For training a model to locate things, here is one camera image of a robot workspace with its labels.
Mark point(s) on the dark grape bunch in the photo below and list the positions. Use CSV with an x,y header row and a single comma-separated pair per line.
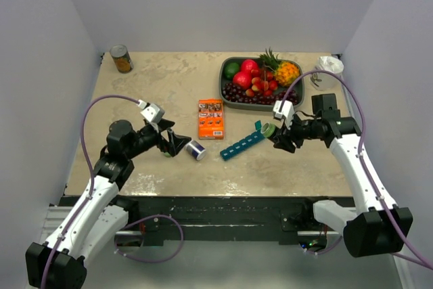
x,y
235,94

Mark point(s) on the orange cardboard box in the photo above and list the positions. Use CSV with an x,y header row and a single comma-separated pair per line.
x,y
211,119

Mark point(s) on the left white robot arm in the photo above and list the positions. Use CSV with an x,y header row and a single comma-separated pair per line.
x,y
61,260

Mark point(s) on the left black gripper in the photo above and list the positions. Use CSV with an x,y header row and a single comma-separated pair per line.
x,y
175,141

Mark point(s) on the teal weekly pill organizer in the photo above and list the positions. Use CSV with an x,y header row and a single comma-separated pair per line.
x,y
243,144

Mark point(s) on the red cherry cluster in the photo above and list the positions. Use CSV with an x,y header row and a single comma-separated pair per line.
x,y
262,82

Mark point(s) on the aluminium rail frame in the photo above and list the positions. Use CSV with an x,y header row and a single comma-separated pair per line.
x,y
54,218

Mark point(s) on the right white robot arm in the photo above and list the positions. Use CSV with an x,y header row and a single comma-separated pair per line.
x,y
378,224

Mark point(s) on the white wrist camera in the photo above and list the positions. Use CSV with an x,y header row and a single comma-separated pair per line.
x,y
284,111
152,113

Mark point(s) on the red apple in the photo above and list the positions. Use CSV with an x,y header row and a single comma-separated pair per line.
x,y
249,66
243,79

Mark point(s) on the red apple upper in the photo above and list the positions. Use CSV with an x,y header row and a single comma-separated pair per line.
x,y
249,66

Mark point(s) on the white blue pill bottle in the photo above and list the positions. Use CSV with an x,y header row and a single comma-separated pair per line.
x,y
194,149

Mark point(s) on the green pill bottle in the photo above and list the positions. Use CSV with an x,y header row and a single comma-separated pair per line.
x,y
268,130

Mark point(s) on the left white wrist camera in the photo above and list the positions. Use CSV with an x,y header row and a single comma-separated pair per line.
x,y
152,113

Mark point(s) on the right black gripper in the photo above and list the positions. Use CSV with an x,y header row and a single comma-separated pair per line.
x,y
298,142

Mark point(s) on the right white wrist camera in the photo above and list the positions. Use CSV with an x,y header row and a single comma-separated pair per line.
x,y
284,111

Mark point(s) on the red apple lower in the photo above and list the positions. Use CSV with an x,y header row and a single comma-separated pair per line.
x,y
243,79

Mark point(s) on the tin can yellow label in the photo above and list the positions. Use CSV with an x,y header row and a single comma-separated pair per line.
x,y
121,58

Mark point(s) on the green lime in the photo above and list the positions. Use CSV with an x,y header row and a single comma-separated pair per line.
x,y
230,70

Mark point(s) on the small pineapple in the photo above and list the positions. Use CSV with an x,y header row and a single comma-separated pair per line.
x,y
283,71

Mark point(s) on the grey fruit tray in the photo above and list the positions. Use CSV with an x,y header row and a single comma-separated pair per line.
x,y
223,81

